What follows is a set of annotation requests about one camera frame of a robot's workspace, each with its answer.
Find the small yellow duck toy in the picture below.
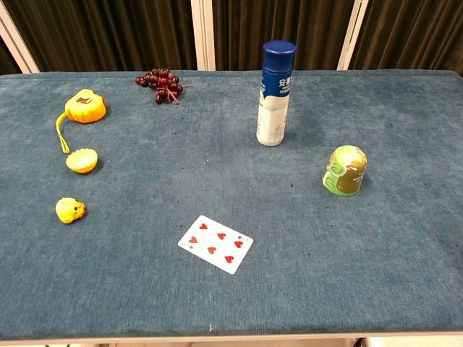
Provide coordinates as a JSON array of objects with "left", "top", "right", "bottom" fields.
[{"left": 55, "top": 197, "right": 88, "bottom": 225}]

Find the six of hearts card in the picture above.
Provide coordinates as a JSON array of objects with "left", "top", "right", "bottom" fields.
[{"left": 177, "top": 215, "right": 255, "bottom": 275}]

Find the blue table cloth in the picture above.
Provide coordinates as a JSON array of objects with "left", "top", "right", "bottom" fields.
[{"left": 0, "top": 69, "right": 463, "bottom": 341}]

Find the green ball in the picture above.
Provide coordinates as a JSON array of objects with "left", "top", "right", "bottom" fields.
[{"left": 322, "top": 145, "right": 368, "bottom": 198}]

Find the blue and white bottle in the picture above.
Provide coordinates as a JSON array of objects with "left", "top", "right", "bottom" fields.
[{"left": 255, "top": 40, "right": 297, "bottom": 147}]

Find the yellow scalloped round cap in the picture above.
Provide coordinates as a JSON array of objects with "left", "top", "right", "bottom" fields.
[{"left": 65, "top": 147, "right": 98, "bottom": 174}]

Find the dark red grape bunch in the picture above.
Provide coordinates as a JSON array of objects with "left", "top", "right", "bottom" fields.
[{"left": 135, "top": 67, "right": 184, "bottom": 106}]

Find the dark curtain panel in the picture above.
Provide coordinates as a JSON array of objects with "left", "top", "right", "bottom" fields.
[
  {"left": 212, "top": 0, "right": 354, "bottom": 72},
  {"left": 348, "top": 0, "right": 463, "bottom": 79},
  {"left": 2, "top": 0, "right": 199, "bottom": 73},
  {"left": 0, "top": 35, "right": 22, "bottom": 76}
]

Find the white frame post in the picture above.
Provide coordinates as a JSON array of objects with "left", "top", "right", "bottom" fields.
[
  {"left": 190, "top": 0, "right": 217, "bottom": 72},
  {"left": 336, "top": 0, "right": 375, "bottom": 71},
  {"left": 0, "top": 2, "right": 40, "bottom": 74}
]

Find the yellow tape measure with strap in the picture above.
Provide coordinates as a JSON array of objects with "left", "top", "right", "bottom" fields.
[{"left": 55, "top": 88, "right": 108, "bottom": 155}]

